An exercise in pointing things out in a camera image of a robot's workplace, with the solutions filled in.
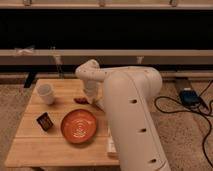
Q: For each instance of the white paper cup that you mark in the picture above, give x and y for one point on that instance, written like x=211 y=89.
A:
x=46 y=93

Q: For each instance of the blue power adapter box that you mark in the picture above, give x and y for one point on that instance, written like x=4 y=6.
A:
x=189 y=97

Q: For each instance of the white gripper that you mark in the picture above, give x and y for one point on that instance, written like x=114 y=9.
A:
x=91 y=90

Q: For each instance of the dark brown snack packet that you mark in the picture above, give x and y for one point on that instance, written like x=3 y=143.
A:
x=44 y=121

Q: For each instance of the white horizontal rail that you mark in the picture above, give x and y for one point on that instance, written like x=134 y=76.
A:
x=122 y=57

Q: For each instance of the red pepper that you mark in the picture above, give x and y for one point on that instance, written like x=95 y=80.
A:
x=81 y=100

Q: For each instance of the orange bowl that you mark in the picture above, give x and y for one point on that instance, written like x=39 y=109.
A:
x=78 y=126

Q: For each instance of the white plastic bottle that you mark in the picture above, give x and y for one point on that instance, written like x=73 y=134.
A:
x=111 y=150

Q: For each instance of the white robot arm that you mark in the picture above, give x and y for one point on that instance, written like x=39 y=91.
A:
x=125 y=92

